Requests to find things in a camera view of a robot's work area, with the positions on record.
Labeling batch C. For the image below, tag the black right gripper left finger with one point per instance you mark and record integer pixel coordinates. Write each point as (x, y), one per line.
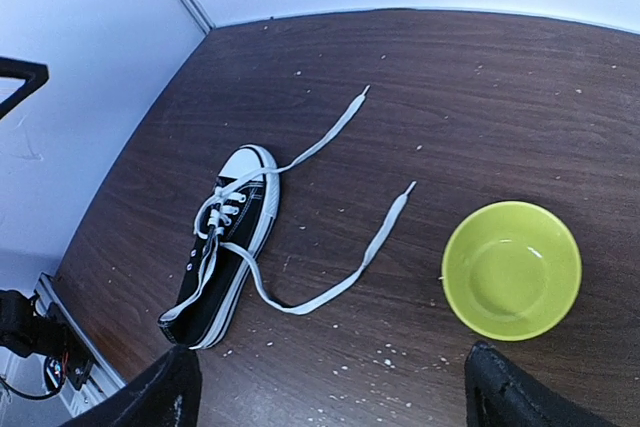
(168, 393)

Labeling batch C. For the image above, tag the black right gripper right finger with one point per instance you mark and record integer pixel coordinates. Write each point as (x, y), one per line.
(499, 393)

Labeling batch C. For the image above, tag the black white canvas sneaker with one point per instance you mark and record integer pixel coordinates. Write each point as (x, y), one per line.
(214, 275)

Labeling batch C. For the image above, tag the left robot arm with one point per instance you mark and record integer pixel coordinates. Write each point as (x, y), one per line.
(23, 330)

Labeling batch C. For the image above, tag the lime green bowl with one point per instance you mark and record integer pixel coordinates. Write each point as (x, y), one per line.
(511, 271)

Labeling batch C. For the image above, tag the front aluminium rail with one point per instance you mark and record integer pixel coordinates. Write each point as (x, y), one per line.
(90, 378)

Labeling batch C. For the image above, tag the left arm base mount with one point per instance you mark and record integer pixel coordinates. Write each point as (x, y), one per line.
(65, 367)

